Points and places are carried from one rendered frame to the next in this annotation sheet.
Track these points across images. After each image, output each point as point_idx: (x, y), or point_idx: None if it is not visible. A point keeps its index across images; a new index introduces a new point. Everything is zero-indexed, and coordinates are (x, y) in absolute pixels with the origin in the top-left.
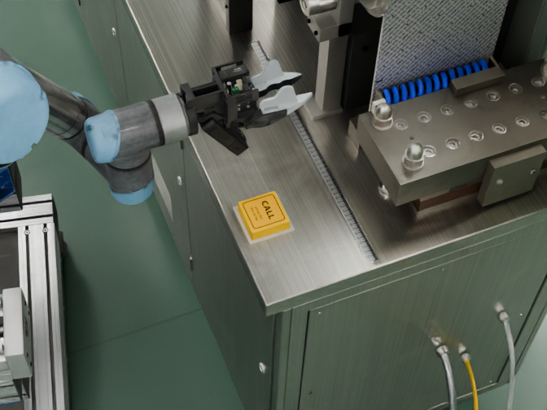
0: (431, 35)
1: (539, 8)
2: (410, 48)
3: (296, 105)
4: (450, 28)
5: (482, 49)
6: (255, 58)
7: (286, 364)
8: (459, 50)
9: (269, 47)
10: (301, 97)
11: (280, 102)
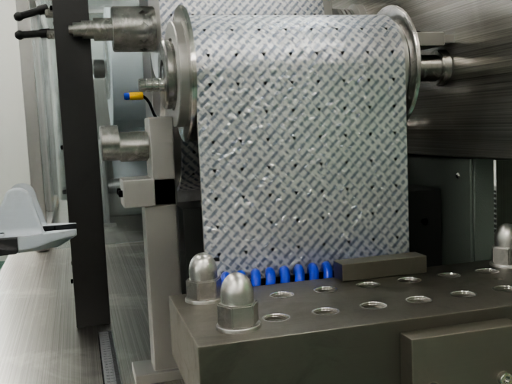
0: (290, 179)
1: (468, 196)
2: (257, 198)
3: (38, 235)
4: (320, 173)
5: (387, 238)
6: (94, 341)
7: None
8: (347, 228)
9: (120, 334)
10: (54, 231)
11: (8, 226)
